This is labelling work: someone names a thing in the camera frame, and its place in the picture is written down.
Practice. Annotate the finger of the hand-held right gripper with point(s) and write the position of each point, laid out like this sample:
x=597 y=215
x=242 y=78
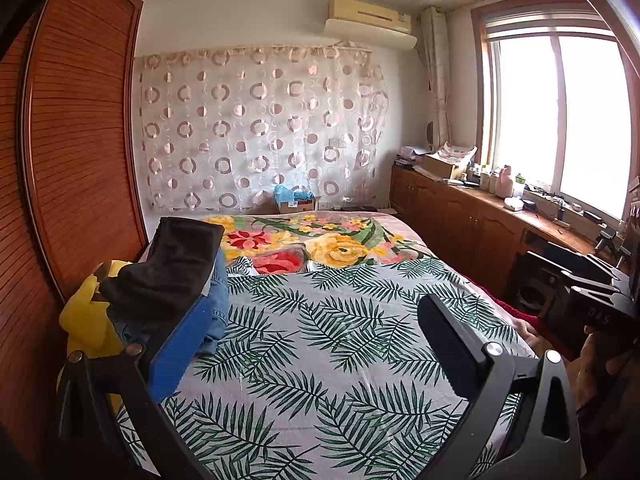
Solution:
x=595 y=265
x=595 y=284

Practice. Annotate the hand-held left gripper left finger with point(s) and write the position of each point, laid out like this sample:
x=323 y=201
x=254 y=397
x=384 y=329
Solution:
x=180 y=355

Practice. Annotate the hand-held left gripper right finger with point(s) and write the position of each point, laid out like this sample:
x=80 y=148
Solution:
x=450 y=340

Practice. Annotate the black pants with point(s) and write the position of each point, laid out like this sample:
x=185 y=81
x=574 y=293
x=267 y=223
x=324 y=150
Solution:
x=170 y=260

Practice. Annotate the person's right forearm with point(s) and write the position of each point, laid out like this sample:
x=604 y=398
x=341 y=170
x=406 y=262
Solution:
x=610 y=445

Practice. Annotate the person's right hand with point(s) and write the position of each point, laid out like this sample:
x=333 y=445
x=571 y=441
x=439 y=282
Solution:
x=610 y=380

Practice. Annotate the small black tripod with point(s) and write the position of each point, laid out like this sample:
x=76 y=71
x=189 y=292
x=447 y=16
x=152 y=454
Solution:
x=606 y=240

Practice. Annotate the blue jeans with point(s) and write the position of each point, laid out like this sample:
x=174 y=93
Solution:
x=215 y=310

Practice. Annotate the red cloth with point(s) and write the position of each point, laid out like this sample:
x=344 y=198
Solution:
x=505 y=300

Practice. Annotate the yellow plush toy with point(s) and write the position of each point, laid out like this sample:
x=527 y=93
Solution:
x=85 y=325

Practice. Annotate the wooden cabinet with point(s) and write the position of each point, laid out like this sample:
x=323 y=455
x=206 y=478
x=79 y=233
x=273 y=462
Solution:
x=460 y=220

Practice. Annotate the white plastic bottle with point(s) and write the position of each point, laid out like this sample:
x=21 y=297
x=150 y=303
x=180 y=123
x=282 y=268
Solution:
x=504 y=180

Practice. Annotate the leaf print bed sheet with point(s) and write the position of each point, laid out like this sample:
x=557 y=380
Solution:
x=325 y=360

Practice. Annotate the floral blanket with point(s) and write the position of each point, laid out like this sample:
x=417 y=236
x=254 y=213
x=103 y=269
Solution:
x=325 y=240

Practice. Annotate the wooden framed window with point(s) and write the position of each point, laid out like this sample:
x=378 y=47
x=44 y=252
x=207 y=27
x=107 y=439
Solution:
x=550 y=110

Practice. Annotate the brown cardboard box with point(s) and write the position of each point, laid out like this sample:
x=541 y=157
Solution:
x=442 y=166

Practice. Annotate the newspaper stack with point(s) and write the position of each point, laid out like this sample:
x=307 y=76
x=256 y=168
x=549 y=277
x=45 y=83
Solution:
x=457 y=151

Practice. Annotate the cardboard box with blue bag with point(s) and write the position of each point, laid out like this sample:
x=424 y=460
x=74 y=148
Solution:
x=295 y=200

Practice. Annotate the circle pattern sheer curtain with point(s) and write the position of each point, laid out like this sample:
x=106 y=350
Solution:
x=250 y=125

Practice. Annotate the beige window curtain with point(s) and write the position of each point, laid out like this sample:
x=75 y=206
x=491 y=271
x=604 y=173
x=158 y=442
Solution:
x=437 y=75

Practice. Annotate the wooden slatted wardrobe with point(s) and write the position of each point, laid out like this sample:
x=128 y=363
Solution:
x=65 y=135

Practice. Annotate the beige air conditioner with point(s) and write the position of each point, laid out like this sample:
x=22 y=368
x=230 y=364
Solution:
x=370 y=20

